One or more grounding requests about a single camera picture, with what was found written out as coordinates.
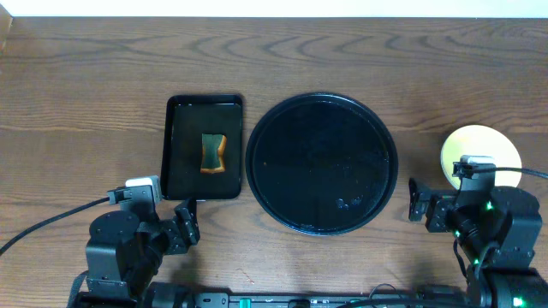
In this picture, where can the orange green scrub sponge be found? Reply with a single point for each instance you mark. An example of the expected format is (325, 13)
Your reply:
(213, 147)

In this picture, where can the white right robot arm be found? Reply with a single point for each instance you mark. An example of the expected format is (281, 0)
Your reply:
(496, 227)

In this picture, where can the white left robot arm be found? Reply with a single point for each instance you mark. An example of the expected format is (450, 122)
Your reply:
(125, 252)

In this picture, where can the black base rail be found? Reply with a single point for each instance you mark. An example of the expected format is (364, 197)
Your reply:
(299, 300)

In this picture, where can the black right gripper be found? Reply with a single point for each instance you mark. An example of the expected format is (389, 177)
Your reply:
(434, 212)

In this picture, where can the yellow plate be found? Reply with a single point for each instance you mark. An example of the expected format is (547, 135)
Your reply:
(477, 140)

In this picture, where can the black round tray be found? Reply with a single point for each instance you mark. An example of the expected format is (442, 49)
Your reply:
(321, 163)

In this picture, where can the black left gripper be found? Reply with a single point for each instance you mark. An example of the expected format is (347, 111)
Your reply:
(175, 235)

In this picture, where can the black rectangular tray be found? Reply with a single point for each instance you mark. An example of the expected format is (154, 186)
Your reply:
(187, 118)

